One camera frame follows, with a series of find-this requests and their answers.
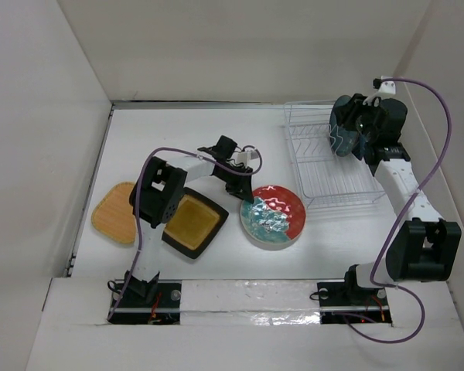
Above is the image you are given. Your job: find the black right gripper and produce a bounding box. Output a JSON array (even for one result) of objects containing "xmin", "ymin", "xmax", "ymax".
[{"xmin": 333, "ymin": 94, "xmax": 380, "ymax": 142}]

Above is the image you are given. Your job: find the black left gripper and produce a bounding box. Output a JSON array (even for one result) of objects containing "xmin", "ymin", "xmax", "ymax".
[{"xmin": 216, "ymin": 165, "xmax": 253, "ymax": 205}]

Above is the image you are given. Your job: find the red teal floral plate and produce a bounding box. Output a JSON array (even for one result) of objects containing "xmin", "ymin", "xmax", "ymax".
[{"xmin": 239, "ymin": 185, "xmax": 307, "ymax": 250}]

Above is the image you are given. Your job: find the teal round plate brown rim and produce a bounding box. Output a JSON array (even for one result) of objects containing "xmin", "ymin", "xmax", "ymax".
[{"xmin": 329, "ymin": 95, "xmax": 359, "ymax": 157}]

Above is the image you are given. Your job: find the yellow square plate dark rim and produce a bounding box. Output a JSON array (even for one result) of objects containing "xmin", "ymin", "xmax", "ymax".
[{"xmin": 162, "ymin": 187, "xmax": 229, "ymax": 260}]

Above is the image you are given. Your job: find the woven bamboo tray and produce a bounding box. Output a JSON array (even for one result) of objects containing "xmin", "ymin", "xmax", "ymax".
[{"xmin": 91, "ymin": 182, "xmax": 136, "ymax": 245}]

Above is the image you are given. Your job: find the blue leaf-shaped dish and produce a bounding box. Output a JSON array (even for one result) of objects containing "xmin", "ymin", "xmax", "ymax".
[{"xmin": 353, "ymin": 133, "xmax": 367, "ymax": 160}]

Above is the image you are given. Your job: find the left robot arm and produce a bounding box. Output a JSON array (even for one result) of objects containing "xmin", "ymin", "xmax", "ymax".
[{"xmin": 121, "ymin": 135, "xmax": 263, "ymax": 307}]

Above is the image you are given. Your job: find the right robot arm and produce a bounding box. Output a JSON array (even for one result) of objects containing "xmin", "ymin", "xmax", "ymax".
[{"xmin": 329, "ymin": 94, "xmax": 462, "ymax": 304}]

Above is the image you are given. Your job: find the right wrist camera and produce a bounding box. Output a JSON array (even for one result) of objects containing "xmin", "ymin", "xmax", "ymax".
[{"xmin": 363, "ymin": 76, "xmax": 396, "ymax": 105}]

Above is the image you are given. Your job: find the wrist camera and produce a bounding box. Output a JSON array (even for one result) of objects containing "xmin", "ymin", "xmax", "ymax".
[
  {"xmin": 236, "ymin": 149, "xmax": 259, "ymax": 165},
  {"xmin": 363, "ymin": 76, "xmax": 396, "ymax": 105}
]

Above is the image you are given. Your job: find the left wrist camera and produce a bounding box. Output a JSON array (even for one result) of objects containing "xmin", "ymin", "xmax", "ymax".
[{"xmin": 236, "ymin": 149, "xmax": 259, "ymax": 165}]

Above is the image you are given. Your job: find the white wire dish rack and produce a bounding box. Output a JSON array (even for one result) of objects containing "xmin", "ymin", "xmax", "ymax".
[{"xmin": 283, "ymin": 100, "xmax": 385, "ymax": 210}]

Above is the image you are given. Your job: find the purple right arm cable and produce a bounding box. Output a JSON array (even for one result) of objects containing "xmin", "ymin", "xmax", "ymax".
[{"xmin": 343, "ymin": 78, "xmax": 455, "ymax": 344}]

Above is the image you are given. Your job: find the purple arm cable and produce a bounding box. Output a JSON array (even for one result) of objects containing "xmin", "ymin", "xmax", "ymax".
[
  {"xmin": 343, "ymin": 78, "xmax": 455, "ymax": 344},
  {"xmin": 107, "ymin": 145, "xmax": 263, "ymax": 322}
]

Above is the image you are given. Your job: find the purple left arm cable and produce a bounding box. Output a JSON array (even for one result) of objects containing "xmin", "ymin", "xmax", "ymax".
[{"xmin": 107, "ymin": 145, "xmax": 263, "ymax": 322}]

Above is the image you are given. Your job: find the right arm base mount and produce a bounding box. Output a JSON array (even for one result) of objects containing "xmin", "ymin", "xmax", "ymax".
[{"xmin": 309, "ymin": 281, "xmax": 392, "ymax": 325}]

